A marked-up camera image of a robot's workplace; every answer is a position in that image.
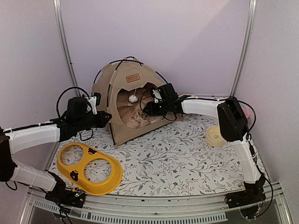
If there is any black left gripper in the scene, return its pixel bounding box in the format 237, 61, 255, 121
76, 110, 111, 132

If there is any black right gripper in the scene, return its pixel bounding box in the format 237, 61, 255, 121
143, 99, 170, 115

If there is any white fluffy cushion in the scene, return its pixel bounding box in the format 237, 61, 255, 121
116, 88, 163, 129

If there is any beige fabric pet tent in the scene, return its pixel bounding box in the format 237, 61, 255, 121
92, 56, 177, 147

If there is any black tent pole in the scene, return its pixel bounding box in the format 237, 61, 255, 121
106, 62, 145, 146
93, 56, 168, 84

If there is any yellow double bowl holder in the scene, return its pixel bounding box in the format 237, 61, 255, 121
57, 142, 123, 196

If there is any cream ceramic pet bowl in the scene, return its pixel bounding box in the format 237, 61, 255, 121
206, 126, 226, 148

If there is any pink plastic bowl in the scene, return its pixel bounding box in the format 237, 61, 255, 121
242, 108, 250, 119

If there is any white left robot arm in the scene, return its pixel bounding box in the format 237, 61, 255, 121
0, 97, 112, 203

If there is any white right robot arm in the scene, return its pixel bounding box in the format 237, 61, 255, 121
140, 83, 266, 203

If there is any white pompom toy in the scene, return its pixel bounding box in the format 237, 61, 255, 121
128, 89, 138, 103

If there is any floral patterned table mat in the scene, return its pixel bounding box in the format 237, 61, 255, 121
48, 94, 267, 196

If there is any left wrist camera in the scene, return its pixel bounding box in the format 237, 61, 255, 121
87, 92, 101, 115

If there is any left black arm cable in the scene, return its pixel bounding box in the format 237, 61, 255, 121
56, 86, 94, 142

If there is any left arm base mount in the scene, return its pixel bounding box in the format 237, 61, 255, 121
45, 171, 85, 208

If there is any right aluminium frame post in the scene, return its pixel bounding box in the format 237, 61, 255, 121
230, 0, 257, 96

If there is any aluminium frame post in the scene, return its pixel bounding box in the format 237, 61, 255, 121
230, 0, 257, 96
53, 0, 78, 87

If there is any left aluminium frame post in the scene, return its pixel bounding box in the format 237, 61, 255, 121
53, 0, 78, 87

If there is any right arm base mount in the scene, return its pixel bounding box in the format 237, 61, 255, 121
224, 178, 266, 208

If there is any aluminium front rail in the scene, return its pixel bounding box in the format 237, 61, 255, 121
18, 182, 296, 224

